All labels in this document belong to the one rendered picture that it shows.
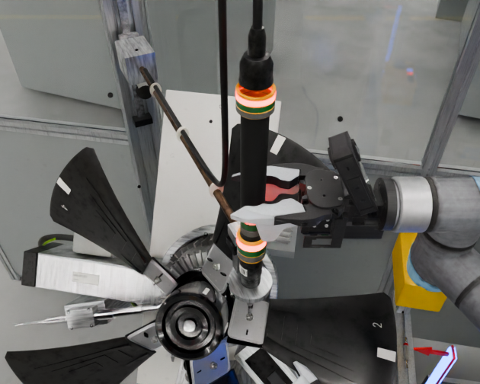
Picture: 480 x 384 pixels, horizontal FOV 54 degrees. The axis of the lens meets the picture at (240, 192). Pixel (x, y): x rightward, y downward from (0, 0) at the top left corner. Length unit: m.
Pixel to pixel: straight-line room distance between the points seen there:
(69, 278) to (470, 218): 0.78
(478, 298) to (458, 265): 0.05
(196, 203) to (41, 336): 1.45
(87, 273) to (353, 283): 1.18
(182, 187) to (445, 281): 0.60
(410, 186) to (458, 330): 1.62
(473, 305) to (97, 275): 0.70
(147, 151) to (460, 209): 0.96
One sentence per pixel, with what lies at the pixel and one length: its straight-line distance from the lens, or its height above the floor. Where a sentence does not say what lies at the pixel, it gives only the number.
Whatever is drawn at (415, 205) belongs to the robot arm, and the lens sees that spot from 0.63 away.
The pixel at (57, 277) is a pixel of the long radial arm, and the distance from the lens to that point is 1.08.
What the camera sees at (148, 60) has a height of 1.41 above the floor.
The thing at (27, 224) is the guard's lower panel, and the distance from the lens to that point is 2.18.
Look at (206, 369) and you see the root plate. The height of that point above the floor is 1.12.
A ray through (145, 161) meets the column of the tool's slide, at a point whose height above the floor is 1.03.
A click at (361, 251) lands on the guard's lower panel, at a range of 1.79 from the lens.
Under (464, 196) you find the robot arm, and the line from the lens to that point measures 0.66.
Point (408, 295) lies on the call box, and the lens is 1.14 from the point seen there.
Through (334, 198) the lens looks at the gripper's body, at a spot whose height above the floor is 1.51.
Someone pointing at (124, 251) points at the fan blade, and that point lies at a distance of 0.89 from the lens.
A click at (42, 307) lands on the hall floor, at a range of 2.46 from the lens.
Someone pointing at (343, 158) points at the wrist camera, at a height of 1.58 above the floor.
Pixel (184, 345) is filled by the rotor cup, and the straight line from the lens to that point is 0.84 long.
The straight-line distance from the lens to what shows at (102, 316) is 1.01.
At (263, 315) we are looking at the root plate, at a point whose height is 1.19.
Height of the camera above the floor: 1.93
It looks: 44 degrees down
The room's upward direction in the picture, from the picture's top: straight up
